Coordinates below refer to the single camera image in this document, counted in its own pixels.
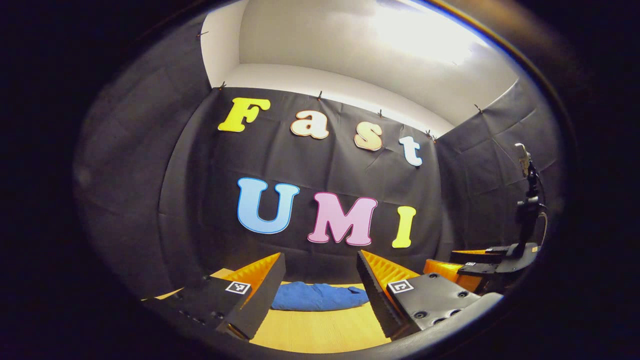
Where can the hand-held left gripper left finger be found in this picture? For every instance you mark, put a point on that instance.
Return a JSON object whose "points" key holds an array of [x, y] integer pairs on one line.
{"points": [[260, 307]]}

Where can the row of black cloth clips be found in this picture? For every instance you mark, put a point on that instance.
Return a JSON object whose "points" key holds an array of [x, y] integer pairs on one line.
{"points": [[320, 95]]}

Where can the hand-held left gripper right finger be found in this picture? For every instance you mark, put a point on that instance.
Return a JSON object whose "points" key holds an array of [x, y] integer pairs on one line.
{"points": [[375, 300]]}

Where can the ceiling light panel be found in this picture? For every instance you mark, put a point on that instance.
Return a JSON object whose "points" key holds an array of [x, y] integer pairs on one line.
{"points": [[430, 30]]}

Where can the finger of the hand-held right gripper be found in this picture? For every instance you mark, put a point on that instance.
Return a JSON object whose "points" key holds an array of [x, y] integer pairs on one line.
{"points": [[475, 256], [445, 272]]}

